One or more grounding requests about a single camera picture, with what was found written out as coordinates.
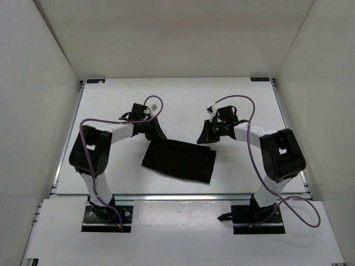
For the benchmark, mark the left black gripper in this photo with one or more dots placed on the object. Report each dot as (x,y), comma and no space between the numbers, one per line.
(157,133)

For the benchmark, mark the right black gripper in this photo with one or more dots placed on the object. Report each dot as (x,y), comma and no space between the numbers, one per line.
(206,137)

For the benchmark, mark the black skirt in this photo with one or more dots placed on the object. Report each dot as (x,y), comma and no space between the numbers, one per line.
(180,160)

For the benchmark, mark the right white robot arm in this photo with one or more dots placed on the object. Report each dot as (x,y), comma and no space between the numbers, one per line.
(282,157)

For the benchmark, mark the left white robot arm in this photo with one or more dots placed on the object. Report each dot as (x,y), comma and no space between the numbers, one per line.
(90,153)

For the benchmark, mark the right blue label sticker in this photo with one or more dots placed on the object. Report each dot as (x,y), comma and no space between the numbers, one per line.
(259,79)

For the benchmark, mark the blue label sticker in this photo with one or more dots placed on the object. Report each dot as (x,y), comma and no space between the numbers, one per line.
(95,81)
(259,79)

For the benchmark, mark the left blue label sticker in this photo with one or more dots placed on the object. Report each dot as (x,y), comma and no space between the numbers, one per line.
(95,81)

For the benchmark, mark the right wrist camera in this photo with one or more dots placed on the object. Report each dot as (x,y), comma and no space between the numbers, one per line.
(212,112)

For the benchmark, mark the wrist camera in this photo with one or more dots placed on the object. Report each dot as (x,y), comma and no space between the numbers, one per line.
(212,112)
(152,108)

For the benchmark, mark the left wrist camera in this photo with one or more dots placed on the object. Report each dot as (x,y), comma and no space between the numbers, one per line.
(152,108)

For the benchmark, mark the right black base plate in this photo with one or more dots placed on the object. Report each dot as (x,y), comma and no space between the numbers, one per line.
(252,219)

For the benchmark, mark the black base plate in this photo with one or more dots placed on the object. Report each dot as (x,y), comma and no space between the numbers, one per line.
(252,219)
(93,221)

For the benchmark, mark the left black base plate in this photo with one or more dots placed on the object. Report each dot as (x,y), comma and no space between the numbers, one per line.
(93,221)

